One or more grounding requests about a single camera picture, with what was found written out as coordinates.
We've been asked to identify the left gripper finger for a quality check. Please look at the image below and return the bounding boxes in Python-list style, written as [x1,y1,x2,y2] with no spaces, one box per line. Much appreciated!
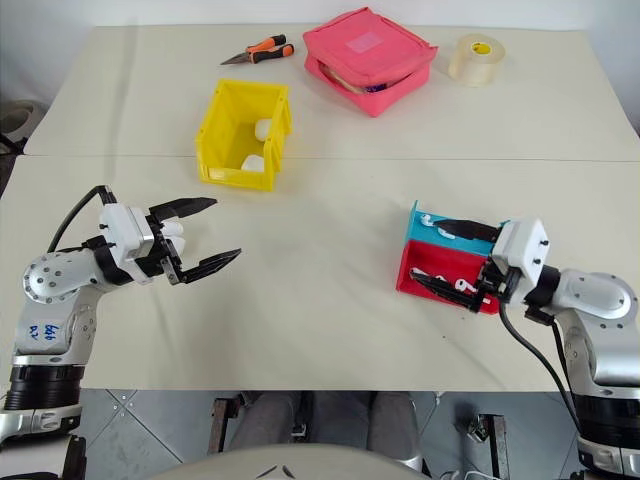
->
[148,197,219,225]
[168,247,243,287]

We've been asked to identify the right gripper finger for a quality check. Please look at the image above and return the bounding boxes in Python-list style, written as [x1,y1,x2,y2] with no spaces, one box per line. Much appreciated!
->
[437,218,502,244]
[410,268,482,313]

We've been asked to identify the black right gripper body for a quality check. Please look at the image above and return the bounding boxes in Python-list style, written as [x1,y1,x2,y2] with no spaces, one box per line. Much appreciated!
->
[473,253,525,315]

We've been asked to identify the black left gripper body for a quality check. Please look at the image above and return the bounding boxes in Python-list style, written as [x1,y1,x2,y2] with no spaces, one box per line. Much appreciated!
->
[133,212,184,287]

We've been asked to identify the yellow plastic bin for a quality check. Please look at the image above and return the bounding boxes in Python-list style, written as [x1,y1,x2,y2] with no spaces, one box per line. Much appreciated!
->
[194,77,294,193]

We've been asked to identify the red plastic tray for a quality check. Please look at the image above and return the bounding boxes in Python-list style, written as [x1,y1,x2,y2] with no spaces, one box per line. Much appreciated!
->
[395,239,502,317]

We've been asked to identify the blue plastic tray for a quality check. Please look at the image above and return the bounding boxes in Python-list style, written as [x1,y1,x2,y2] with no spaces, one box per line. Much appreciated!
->
[404,199,512,259]

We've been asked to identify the grey rounded shape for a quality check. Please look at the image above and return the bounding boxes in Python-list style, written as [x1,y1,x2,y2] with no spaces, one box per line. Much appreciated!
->
[230,391,307,452]
[366,391,420,450]

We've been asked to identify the clear adhesive tape roll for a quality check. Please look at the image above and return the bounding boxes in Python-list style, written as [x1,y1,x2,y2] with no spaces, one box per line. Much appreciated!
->
[447,32,507,88]

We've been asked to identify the grey round floor object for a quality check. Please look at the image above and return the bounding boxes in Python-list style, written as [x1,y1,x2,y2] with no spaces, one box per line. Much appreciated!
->
[0,98,50,151]

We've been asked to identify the pink fabric zip pouch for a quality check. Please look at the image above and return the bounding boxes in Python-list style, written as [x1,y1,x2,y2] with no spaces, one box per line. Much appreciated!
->
[301,6,440,119]

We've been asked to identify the beige robot torso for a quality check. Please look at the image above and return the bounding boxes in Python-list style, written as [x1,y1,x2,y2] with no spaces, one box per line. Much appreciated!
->
[148,441,427,480]

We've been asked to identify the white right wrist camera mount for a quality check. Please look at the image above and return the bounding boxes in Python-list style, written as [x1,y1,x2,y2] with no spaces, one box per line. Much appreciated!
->
[489,217,550,297]

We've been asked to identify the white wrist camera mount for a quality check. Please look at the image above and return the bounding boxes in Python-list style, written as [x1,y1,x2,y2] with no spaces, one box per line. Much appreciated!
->
[97,201,157,268]
[489,217,550,297]

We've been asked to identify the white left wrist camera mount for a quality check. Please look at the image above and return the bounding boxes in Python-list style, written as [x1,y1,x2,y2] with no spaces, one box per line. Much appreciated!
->
[97,201,157,268]

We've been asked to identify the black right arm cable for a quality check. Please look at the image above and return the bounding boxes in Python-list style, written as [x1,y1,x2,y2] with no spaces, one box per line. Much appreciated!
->
[496,301,585,437]

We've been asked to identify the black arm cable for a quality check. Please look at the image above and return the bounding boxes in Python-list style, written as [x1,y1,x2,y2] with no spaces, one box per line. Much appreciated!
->
[496,301,585,437]
[47,185,120,254]

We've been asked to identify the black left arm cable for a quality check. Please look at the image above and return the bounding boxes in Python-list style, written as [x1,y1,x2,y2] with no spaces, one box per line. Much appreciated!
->
[47,185,120,254]

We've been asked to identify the dark metal stand post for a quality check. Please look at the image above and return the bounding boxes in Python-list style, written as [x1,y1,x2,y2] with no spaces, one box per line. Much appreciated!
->
[207,396,239,455]
[478,413,510,480]

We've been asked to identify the orange black handled pliers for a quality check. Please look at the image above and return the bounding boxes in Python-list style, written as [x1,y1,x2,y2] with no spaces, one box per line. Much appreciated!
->
[219,33,296,67]

